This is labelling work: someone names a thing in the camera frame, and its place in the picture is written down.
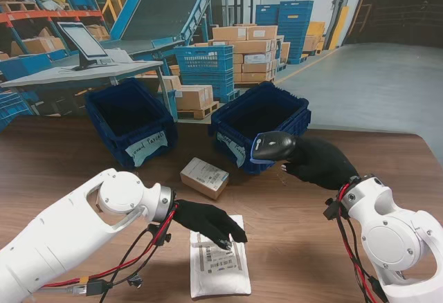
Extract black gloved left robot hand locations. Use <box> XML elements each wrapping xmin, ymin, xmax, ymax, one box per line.
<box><xmin>172</xmin><ymin>199</ymin><xmax>248</xmax><ymax>250</ymax></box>

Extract crumpled handwritten paper label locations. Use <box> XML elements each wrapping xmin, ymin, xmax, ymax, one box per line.
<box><xmin>216</xmin><ymin>131</ymin><xmax>247</xmax><ymax>169</ymax></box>

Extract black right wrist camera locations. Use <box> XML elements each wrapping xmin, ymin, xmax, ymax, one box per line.
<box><xmin>323</xmin><ymin>197</ymin><xmax>342</xmax><ymax>221</ymax></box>

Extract blue bin boxed parcels label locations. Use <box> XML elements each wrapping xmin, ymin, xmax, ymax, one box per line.
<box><xmin>84</xmin><ymin>77</ymin><xmax>179</xmax><ymax>169</ymax></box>

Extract red black right arm cables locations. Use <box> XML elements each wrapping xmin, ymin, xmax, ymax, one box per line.
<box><xmin>323</xmin><ymin>183</ymin><xmax>390</xmax><ymax>303</ymax></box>

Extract small cardboard box with label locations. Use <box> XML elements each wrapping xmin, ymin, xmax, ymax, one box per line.
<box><xmin>179</xmin><ymin>157</ymin><xmax>230</xmax><ymax>201</ymax></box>

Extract black and blue barcode scanner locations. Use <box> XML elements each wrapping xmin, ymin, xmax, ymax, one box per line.
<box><xmin>248</xmin><ymin>131</ymin><xmax>297</xmax><ymax>165</ymax></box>

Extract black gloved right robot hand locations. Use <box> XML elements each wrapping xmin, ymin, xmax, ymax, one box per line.
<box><xmin>280</xmin><ymin>136</ymin><xmax>361</xmax><ymax>192</ymax></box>

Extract handwritten boxed parcels paper label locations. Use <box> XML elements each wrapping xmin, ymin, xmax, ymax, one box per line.
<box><xmin>124</xmin><ymin>130</ymin><xmax>169</xmax><ymax>167</ymax></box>

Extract blue ribbed plastic bin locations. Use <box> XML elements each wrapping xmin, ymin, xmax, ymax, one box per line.
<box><xmin>207</xmin><ymin>81</ymin><xmax>311</xmax><ymax>174</ymax></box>

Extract white padded mailer bag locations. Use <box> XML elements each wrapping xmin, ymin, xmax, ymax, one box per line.
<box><xmin>189</xmin><ymin>214</ymin><xmax>252</xmax><ymax>299</ymax></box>

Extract red black left arm cables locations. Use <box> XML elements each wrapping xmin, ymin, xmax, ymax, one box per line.
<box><xmin>41</xmin><ymin>202</ymin><xmax>179</xmax><ymax>303</ymax></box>

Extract red black arm cables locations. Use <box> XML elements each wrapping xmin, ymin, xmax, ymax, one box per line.
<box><xmin>41</xmin><ymin>202</ymin><xmax>179</xmax><ymax>303</ymax></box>
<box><xmin>323</xmin><ymin>183</ymin><xmax>390</xmax><ymax>303</ymax></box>

